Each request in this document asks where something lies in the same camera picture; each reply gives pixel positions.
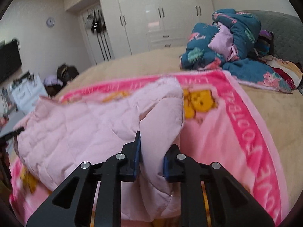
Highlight pink quilted jacket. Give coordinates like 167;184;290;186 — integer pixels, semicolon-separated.
14;77;184;222

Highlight white bedroom door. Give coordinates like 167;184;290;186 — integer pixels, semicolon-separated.
78;4;115;65

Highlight pink cartoon bear blanket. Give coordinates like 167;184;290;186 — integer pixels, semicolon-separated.
9;71;289;226

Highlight white drawer chest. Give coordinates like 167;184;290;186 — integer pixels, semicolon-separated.
10;74;48;115

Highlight beige bed cover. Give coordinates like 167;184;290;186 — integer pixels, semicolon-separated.
54;46;303;171

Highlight purple garment pile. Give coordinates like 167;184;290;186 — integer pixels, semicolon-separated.
43;75;63;86

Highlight black backpack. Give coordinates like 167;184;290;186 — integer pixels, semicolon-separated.
56;64;79;84

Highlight colourful folded blanket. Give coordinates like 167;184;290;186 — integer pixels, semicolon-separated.
254;30;302;90

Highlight blue flamingo print quilt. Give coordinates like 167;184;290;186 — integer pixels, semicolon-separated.
180;9;292;93

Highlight bags hanging on door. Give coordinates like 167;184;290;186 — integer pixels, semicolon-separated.
84;9;107;34

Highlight white glossy wardrobe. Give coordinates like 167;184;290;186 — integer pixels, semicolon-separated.
64;0;214;58

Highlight black wall television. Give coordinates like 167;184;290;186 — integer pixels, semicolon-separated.
0;38;22;83

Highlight round wall clock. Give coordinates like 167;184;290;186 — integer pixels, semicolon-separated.
46;17;55;28

